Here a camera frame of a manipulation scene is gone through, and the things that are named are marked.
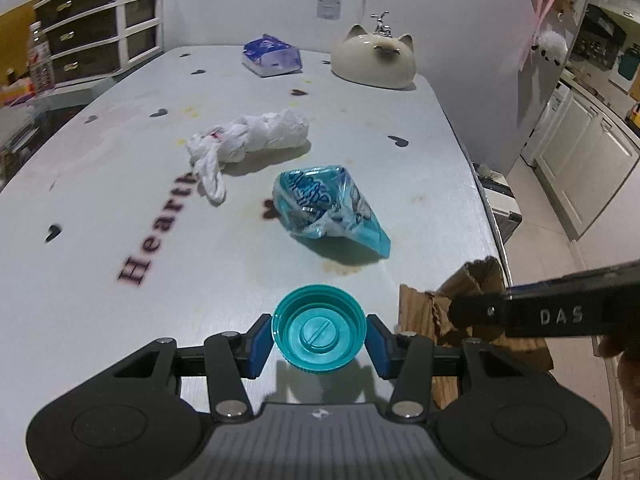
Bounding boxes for brown cardboard piece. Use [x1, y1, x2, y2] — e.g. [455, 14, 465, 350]
[398, 256, 554, 410]

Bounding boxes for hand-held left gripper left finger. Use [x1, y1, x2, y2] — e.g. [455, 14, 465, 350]
[112, 314, 274, 423]

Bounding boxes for white dark-drawer storage unit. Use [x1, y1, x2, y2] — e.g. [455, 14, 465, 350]
[34, 0, 166, 92]

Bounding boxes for clear plastic bottle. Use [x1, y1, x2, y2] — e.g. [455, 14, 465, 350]
[27, 22, 53, 93]

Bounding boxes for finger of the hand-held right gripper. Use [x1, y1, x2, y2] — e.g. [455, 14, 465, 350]
[448, 287, 517, 346]

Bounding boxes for person's right hand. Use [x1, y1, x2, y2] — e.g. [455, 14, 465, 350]
[595, 329, 640, 404]

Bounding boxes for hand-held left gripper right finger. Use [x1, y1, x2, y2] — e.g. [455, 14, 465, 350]
[366, 314, 531, 422]

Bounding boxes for white plush toy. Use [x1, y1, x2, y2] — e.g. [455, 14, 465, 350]
[531, 30, 569, 69]

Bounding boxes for cream cat-shaped ceramic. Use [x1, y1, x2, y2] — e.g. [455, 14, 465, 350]
[331, 23, 417, 90]

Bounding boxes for heart-print tablecloth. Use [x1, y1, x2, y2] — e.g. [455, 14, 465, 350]
[0, 45, 512, 461]

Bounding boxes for teal plastic wrapper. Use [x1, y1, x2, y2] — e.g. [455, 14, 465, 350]
[272, 165, 392, 259]

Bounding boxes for white kitchen cabinets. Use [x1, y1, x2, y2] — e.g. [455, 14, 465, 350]
[520, 77, 640, 242]

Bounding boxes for teal bottle cap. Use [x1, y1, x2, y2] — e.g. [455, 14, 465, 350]
[271, 285, 367, 375]

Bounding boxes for white knotted plastic bag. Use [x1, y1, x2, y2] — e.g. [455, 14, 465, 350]
[185, 109, 310, 206]

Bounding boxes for blue tissue packet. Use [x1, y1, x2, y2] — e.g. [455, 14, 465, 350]
[242, 33, 303, 78]

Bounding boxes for silver bicycle ornament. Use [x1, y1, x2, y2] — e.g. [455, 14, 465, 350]
[370, 10, 394, 39]

